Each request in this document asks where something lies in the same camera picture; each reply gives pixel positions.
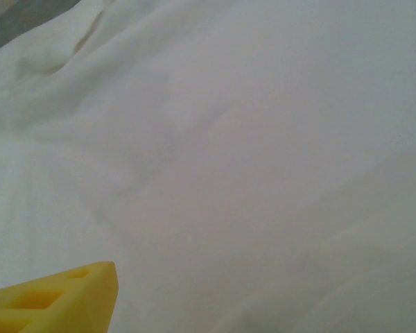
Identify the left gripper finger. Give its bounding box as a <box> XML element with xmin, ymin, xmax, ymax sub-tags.
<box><xmin>0</xmin><ymin>261</ymin><xmax>119</xmax><ymax>333</ymax></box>

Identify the white t-shirt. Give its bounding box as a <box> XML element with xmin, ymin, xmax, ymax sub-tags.
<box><xmin>0</xmin><ymin>0</ymin><xmax>416</xmax><ymax>333</ymax></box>

